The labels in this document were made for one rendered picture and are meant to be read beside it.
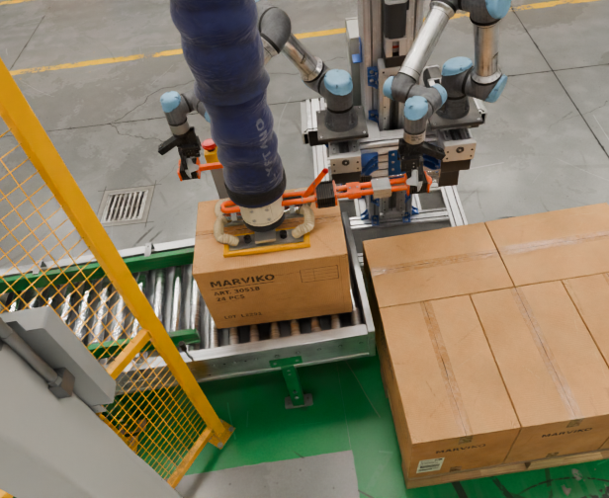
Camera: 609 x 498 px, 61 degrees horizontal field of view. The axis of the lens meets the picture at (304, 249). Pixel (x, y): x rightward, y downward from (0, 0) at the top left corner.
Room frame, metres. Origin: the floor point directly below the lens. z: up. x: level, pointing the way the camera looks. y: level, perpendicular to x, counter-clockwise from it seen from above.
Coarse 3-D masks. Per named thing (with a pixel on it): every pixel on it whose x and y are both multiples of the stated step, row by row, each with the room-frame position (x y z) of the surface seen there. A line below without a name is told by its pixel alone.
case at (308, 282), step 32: (288, 192) 1.64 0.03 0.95; (288, 224) 1.45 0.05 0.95; (320, 224) 1.42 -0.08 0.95; (256, 256) 1.31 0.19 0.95; (288, 256) 1.28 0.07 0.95; (320, 256) 1.25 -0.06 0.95; (224, 288) 1.27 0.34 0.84; (256, 288) 1.27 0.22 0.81; (288, 288) 1.26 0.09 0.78; (320, 288) 1.25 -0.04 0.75; (224, 320) 1.28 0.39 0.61; (256, 320) 1.27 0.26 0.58
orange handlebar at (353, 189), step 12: (204, 168) 1.73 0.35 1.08; (216, 168) 1.72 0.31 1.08; (396, 180) 1.44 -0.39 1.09; (300, 192) 1.47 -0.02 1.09; (312, 192) 1.46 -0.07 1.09; (348, 192) 1.42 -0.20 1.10; (360, 192) 1.41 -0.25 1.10; (372, 192) 1.41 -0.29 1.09; (228, 204) 1.48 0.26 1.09; (288, 204) 1.43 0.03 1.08
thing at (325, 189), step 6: (330, 180) 1.49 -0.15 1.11; (318, 186) 1.48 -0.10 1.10; (324, 186) 1.47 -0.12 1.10; (330, 186) 1.47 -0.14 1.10; (318, 192) 1.44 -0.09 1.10; (324, 192) 1.44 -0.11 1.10; (330, 192) 1.43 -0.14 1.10; (318, 198) 1.40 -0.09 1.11; (324, 198) 1.40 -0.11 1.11; (330, 198) 1.40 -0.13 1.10; (336, 198) 1.40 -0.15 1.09; (318, 204) 1.41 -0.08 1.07; (324, 204) 1.40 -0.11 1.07; (330, 204) 1.40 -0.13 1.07; (336, 204) 1.40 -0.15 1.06
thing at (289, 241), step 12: (288, 228) 1.40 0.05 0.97; (240, 240) 1.38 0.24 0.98; (252, 240) 1.37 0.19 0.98; (276, 240) 1.35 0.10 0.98; (288, 240) 1.34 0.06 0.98; (300, 240) 1.33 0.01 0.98; (228, 252) 1.33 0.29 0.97; (240, 252) 1.33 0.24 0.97; (252, 252) 1.32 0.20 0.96; (264, 252) 1.32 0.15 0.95
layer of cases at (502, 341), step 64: (384, 256) 1.52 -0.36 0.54; (448, 256) 1.46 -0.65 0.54; (512, 256) 1.39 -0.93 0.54; (576, 256) 1.33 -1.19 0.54; (384, 320) 1.18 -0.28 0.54; (448, 320) 1.12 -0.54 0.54; (512, 320) 1.07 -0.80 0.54; (576, 320) 1.02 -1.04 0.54; (448, 384) 0.84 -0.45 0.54; (512, 384) 0.80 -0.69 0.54; (576, 384) 0.75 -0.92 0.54; (448, 448) 0.64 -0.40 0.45; (512, 448) 0.64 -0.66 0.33; (576, 448) 0.63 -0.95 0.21
